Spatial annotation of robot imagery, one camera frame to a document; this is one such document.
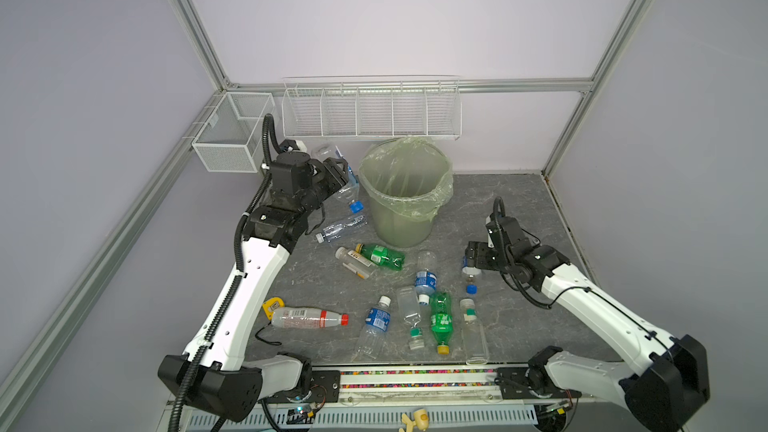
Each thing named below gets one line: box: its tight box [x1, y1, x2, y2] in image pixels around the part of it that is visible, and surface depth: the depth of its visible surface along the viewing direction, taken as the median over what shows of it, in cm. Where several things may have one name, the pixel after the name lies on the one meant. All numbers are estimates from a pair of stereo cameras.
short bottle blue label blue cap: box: [462, 256, 482, 295], surface depth 91 cm
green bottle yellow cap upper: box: [355, 243, 406, 271], surface depth 94 cm
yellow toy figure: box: [399, 409, 429, 432], surface depth 69 cm
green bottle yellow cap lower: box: [430, 291, 453, 355], surface depth 81 cm
